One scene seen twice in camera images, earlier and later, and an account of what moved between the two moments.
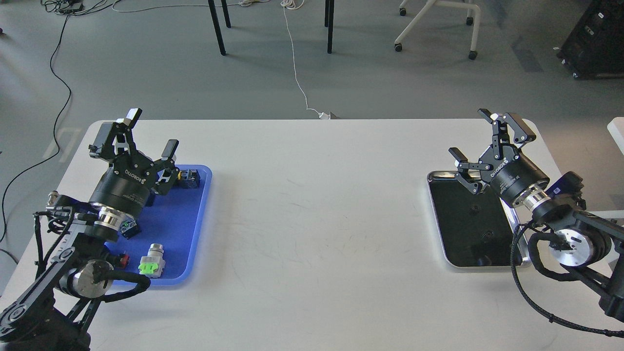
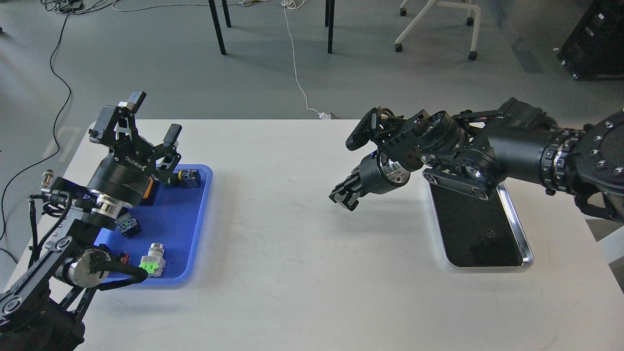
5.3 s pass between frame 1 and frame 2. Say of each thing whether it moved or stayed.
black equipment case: stayed
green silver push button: stayed
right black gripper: moved
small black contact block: stayed
